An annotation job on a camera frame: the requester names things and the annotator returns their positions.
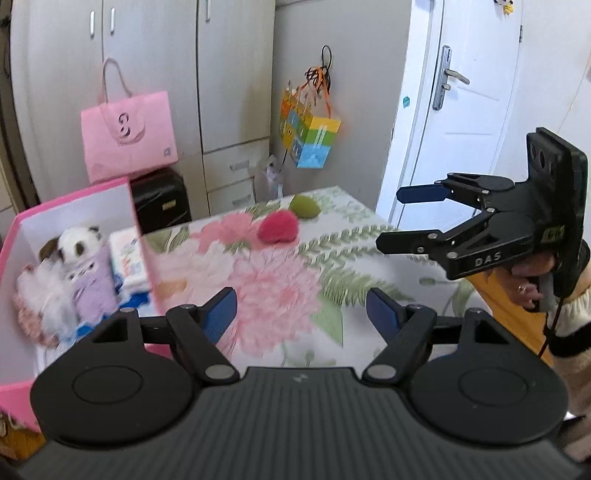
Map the pink storage box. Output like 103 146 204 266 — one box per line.
1 179 160 430

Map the pink fluffy pompom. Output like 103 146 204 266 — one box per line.
257 209 298 244

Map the purple plush toy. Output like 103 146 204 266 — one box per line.
67 246 118 326

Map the white panda plush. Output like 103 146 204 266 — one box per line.
39 226 105 264

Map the grey wardrobe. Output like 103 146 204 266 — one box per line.
10 1 276 218

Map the silver door handle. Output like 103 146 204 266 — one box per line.
432 45 471 111

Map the pink paper shopping bag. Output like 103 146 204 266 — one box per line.
80 77 178 184

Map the white door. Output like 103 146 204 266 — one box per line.
376 0 522 231

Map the person's right hand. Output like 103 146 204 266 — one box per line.
493 253 555 310

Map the colourful hanging gift bag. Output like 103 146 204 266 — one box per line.
279 86 342 169

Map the white fluffy mesh puff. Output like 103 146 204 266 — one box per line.
16 259 78 338

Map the green makeup sponge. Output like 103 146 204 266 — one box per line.
288 194 322 220

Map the white tissue pack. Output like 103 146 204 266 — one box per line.
108 226 151 296

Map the black suitcase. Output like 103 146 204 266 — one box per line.
130 168 191 235

